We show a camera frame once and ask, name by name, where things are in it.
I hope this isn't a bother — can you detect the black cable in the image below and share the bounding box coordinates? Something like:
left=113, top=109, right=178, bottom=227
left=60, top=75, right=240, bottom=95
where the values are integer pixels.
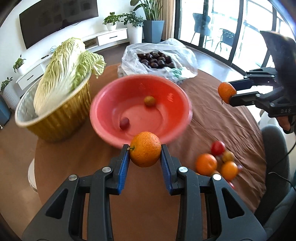
left=268, top=138, right=296, bottom=188

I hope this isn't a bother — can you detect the small potted plant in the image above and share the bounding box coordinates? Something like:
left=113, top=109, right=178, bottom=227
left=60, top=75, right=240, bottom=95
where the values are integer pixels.
left=103, top=12, right=121, bottom=31

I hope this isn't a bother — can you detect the dark chestnuts pile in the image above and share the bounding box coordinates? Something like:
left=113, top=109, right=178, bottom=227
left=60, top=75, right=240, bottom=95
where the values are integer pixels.
left=137, top=51, right=176, bottom=69

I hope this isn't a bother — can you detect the blue-grey planter pot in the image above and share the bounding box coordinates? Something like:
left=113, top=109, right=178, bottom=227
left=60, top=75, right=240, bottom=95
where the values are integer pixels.
left=143, top=20, right=165, bottom=44

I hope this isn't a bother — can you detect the clear plastic bag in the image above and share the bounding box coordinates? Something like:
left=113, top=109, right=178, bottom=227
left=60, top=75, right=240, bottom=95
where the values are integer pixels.
left=117, top=38, right=198, bottom=84

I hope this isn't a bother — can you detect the large orange on table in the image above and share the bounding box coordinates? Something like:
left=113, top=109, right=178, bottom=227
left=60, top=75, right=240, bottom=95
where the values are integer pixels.
left=195, top=153, right=218, bottom=176

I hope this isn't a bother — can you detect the grey chair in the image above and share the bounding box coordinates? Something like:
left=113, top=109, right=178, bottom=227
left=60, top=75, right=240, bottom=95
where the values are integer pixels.
left=254, top=126, right=295, bottom=240

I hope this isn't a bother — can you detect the small yellowish fruit in bowl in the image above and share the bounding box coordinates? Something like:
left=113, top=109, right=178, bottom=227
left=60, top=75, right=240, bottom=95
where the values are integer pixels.
left=144, top=96, right=156, bottom=107

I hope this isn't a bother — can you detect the black wall television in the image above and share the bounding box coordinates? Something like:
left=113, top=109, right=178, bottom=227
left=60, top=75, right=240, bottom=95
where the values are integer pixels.
left=19, top=0, right=98, bottom=49

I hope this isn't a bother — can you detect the gold foil tray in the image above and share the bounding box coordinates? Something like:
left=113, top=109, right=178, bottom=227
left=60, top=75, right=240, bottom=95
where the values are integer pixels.
left=15, top=73, right=92, bottom=142

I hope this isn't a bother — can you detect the person right hand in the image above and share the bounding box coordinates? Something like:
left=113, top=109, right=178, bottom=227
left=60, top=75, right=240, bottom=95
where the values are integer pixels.
left=276, top=116, right=290, bottom=132

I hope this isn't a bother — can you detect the dark red grape tomato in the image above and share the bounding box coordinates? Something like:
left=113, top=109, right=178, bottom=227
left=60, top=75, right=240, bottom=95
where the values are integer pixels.
left=119, top=117, right=130, bottom=130

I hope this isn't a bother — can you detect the red plastic colander bowl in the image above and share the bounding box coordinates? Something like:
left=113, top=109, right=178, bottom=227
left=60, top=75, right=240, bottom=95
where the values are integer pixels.
left=90, top=75, right=193, bottom=148

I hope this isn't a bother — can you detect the napa cabbage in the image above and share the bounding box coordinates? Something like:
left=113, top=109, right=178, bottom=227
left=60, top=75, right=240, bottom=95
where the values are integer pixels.
left=33, top=37, right=106, bottom=116

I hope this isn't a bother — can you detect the brown longan fruit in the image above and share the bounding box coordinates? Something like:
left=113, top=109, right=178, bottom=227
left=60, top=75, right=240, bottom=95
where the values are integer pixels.
left=221, top=151, right=235, bottom=163

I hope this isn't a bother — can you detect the white tv cabinet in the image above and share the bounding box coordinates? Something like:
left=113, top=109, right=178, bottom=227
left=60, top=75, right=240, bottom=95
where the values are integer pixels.
left=16, top=28, right=128, bottom=91

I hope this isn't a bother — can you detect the white planter pot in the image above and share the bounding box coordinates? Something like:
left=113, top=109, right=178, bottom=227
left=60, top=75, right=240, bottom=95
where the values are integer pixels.
left=127, top=23, right=142, bottom=44

